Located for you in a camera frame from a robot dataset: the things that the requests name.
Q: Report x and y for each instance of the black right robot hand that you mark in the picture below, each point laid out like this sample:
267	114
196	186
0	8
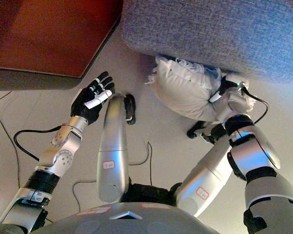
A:
230	84

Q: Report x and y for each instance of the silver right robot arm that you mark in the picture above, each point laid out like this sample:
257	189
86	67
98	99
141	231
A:
256	156

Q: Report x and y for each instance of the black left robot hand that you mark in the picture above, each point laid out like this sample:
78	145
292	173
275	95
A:
85	107

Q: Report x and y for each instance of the white fringed pillow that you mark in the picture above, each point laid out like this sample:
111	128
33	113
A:
185	95

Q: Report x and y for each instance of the grey fabric armchair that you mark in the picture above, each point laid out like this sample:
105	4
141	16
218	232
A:
210	31

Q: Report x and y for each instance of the grey robot torso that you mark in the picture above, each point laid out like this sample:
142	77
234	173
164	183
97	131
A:
127	223

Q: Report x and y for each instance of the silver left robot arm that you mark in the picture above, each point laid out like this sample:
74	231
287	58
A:
61	156

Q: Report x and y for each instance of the red-brown wooden cabinet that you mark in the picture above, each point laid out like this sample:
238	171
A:
48	34

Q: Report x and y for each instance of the silver right robot leg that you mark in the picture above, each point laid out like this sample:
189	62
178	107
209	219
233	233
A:
205	178

